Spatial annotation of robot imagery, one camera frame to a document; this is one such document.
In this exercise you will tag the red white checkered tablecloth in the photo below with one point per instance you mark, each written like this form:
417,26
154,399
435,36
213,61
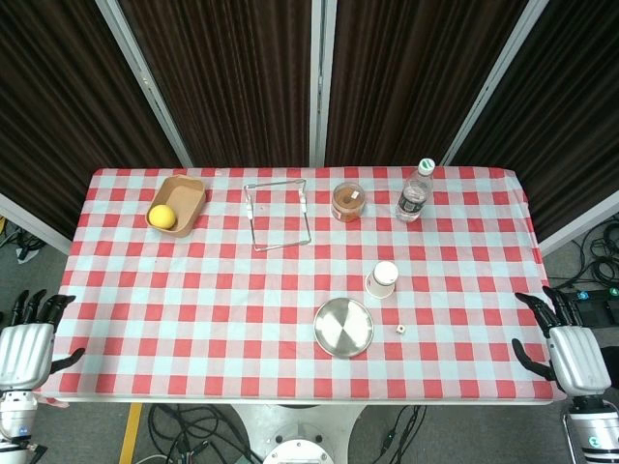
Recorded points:
217,314

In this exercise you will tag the clear plastic water bottle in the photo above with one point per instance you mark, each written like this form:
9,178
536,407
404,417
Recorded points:
413,195

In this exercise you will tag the round steel plate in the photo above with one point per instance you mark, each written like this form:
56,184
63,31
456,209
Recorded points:
343,328

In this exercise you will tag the brown paper food box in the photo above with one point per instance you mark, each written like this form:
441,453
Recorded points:
184,198

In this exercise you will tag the yellow ball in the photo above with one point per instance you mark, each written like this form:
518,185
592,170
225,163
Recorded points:
162,216

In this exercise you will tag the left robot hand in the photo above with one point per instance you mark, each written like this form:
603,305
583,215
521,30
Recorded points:
26,355

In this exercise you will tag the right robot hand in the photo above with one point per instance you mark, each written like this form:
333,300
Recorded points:
578,360

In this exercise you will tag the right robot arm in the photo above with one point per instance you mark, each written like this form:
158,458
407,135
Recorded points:
592,430

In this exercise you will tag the black power strip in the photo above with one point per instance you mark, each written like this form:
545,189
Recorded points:
597,309

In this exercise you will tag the grey metal partition post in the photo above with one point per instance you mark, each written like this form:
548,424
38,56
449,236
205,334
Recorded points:
320,82
493,82
145,82

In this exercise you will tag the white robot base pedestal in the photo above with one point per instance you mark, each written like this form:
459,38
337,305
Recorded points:
300,435

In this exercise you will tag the clear jar of rubber bands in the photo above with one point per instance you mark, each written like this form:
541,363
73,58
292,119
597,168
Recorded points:
348,203

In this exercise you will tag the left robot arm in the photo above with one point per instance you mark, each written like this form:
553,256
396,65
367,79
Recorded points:
14,420

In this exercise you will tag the dark corrugated partition panel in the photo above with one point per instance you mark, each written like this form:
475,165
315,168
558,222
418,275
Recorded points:
58,106
416,72
227,77
570,111

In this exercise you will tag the white paper cup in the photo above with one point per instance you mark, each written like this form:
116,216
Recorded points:
382,280

